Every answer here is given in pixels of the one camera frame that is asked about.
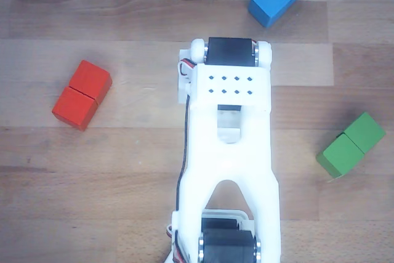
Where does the long red block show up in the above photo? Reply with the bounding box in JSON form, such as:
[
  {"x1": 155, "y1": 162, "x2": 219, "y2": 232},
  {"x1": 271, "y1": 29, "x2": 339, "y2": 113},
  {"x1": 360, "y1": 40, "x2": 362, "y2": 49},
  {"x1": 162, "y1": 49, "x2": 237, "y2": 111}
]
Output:
[{"x1": 51, "y1": 59, "x2": 113, "y2": 131}]

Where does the long green block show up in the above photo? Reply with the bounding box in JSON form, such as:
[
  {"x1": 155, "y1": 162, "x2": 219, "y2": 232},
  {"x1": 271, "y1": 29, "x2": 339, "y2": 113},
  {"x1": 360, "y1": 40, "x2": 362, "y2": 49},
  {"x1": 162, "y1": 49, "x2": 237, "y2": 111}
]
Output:
[{"x1": 315, "y1": 111, "x2": 387, "y2": 180}]

